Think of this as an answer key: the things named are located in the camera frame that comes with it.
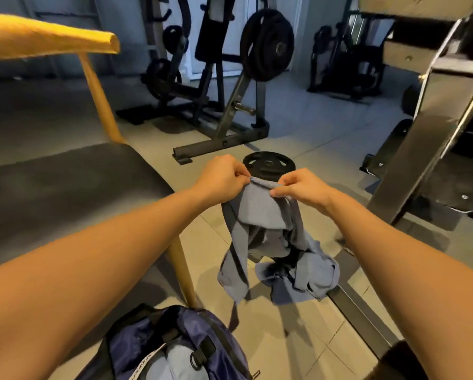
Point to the person's left hand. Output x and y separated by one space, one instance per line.
220 179

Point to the person's right hand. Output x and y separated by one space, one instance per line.
306 188

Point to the single blue-grey towel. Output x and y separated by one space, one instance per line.
256 221

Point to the navy blue bag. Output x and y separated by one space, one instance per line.
181 348

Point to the person's left forearm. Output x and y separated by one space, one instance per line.
70 273

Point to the person's right forearm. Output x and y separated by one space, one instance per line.
418 273

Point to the loose black weight plate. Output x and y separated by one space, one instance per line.
268 163

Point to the black and grey gym machine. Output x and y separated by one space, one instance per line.
212 106

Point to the black exercise machine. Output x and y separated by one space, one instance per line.
347 59

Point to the mounted black weight plate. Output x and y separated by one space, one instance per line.
266 45

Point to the wooden chair with black seat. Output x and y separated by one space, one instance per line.
54 194

